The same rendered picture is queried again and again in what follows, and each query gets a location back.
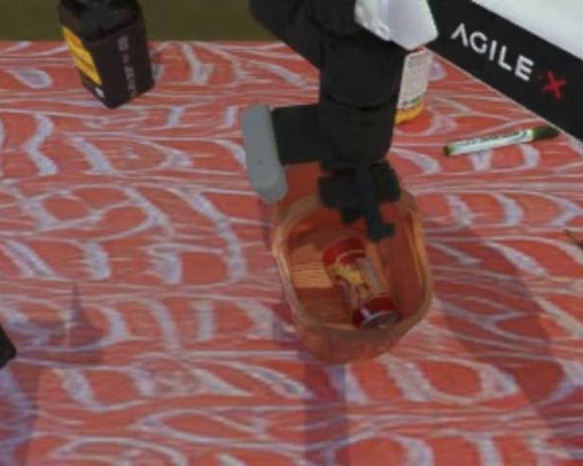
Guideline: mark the red can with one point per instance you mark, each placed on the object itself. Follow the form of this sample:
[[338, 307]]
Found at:
[[357, 281]]

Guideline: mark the orange oval basket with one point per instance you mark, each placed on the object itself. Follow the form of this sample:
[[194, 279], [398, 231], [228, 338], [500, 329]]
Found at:
[[320, 335]]

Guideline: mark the white bottle with yellow base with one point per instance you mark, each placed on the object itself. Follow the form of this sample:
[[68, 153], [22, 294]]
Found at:
[[413, 87]]

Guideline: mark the green and white marker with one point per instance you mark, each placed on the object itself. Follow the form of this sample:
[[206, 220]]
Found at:
[[495, 141]]

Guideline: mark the red patterned tablecloth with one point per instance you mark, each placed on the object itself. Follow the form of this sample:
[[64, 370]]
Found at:
[[150, 272]]

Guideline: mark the black battery with yellow label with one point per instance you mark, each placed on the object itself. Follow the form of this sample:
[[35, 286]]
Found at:
[[107, 53]]

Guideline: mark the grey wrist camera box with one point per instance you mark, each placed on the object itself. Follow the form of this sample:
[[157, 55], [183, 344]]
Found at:
[[264, 153]]

